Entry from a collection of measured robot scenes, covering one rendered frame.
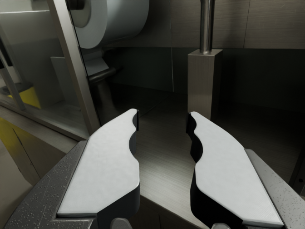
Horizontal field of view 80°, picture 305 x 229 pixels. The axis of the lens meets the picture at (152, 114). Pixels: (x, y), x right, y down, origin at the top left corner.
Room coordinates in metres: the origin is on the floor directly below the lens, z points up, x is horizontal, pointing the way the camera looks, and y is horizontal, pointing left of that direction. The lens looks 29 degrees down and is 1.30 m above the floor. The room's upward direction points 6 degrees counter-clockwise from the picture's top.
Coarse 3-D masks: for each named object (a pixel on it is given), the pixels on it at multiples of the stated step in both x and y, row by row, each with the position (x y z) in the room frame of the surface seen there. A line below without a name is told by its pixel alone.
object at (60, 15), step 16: (48, 0) 0.51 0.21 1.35; (64, 0) 0.52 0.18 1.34; (64, 16) 0.51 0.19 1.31; (64, 32) 0.51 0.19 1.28; (64, 48) 0.51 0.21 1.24; (0, 64) 0.82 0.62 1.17; (80, 64) 0.52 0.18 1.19; (80, 80) 0.51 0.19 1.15; (16, 96) 0.86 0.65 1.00; (80, 96) 0.51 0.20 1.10; (64, 128) 0.63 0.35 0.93; (96, 128) 0.51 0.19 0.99
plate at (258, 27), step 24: (192, 0) 0.88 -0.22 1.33; (216, 0) 0.82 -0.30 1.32; (240, 0) 0.77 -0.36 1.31; (264, 0) 0.72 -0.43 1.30; (288, 0) 0.68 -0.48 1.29; (192, 24) 0.88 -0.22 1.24; (216, 24) 0.82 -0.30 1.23; (240, 24) 0.77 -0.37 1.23; (264, 24) 0.72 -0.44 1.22; (288, 24) 0.67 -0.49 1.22; (264, 48) 0.71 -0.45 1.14; (288, 48) 0.66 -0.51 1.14
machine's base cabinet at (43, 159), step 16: (0, 128) 1.08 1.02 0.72; (16, 144) 0.98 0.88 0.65; (32, 144) 0.79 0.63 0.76; (16, 160) 1.15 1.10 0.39; (32, 160) 0.88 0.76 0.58; (48, 160) 0.72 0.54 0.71; (32, 176) 1.02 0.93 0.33; (144, 208) 0.35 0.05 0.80; (144, 224) 0.35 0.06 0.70; (160, 224) 0.32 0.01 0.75
